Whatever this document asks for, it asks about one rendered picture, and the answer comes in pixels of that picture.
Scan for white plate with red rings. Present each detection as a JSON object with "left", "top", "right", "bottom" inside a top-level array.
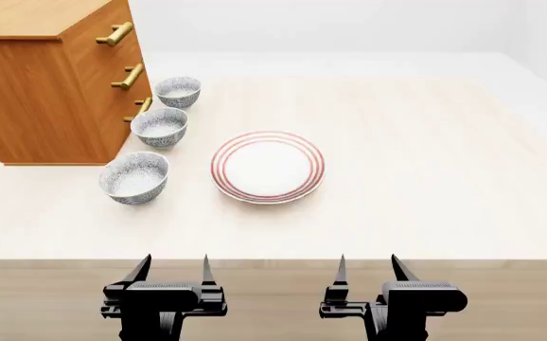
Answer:
[{"left": 209, "top": 130, "right": 326, "bottom": 206}]

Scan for wooden drawer cabinet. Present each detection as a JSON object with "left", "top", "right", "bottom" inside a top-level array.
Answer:
[{"left": 0, "top": 0, "right": 154, "bottom": 167}]

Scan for brass drawer handle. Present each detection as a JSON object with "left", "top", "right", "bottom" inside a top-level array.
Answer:
[
  {"left": 110, "top": 63, "right": 146, "bottom": 92},
  {"left": 95, "top": 20, "right": 135, "bottom": 48},
  {"left": 122, "top": 97, "right": 154, "bottom": 124}
]

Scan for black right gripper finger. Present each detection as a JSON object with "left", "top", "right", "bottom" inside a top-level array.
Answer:
[
  {"left": 325, "top": 253, "right": 351, "bottom": 304},
  {"left": 390, "top": 253, "right": 421, "bottom": 284}
]

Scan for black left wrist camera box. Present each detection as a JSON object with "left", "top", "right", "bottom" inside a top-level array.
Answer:
[{"left": 124, "top": 281, "right": 202, "bottom": 315}]

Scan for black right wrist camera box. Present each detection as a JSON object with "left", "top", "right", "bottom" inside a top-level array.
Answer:
[{"left": 379, "top": 280, "right": 469, "bottom": 315}]

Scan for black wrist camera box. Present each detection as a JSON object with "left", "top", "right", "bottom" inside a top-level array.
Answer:
[
  {"left": 124, "top": 281, "right": 202, "bottom": 315},
  {"left": 379, "top": 280, "right": 469, "bottom": 315}
]

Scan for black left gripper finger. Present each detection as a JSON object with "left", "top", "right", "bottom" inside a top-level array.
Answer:
[
  {"left": 102, "top": 253, "right": 153, "bottom": 299},
  {"left": 199, "top": 253, "right": 225, "bottom": 304}
]

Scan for grey patterned ceramic bowl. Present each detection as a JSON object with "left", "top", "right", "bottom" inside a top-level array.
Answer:
[
  {"left": 130, "top": 107, "right": 190, "bottom": 150},
  {"left": 153, "top": 75, "right": 203, "bottom": 110},
  {"left": 97, "top": 151, "right": 171, "bottom": 206}
]

